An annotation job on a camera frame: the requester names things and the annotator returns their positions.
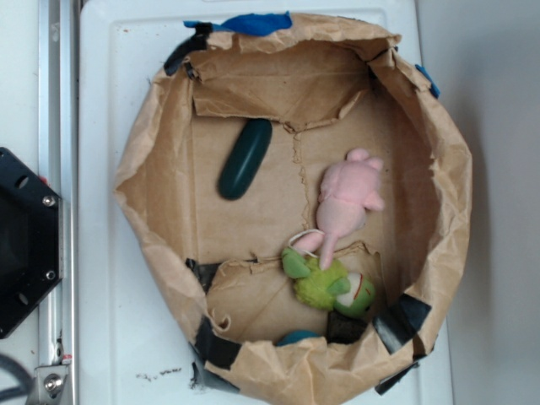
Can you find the black foam block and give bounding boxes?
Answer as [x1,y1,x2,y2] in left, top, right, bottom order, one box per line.
[326,311,367,344]

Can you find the blue ball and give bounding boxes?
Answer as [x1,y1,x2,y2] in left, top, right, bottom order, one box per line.
[276,330,321,347]

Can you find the dark green oval case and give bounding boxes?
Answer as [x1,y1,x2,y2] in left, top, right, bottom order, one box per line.
[218,118,273,200]

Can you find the aluminium frame rail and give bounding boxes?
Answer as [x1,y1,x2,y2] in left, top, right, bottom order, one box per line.
[35,1,83,404]

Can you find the green plush frog toy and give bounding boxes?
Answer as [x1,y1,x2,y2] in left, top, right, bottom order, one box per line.
[281,247,375,320]

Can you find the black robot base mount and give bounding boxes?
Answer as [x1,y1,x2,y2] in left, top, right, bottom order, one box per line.
[1,148,62,339]

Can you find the pink plush bunny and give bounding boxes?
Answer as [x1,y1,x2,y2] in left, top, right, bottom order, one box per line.
[293,148,385,270]

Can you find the white plastic tray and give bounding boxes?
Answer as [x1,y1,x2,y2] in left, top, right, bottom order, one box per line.
[75,0,455,405]

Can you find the black cable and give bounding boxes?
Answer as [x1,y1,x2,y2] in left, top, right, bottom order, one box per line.
[0,353,35,402]

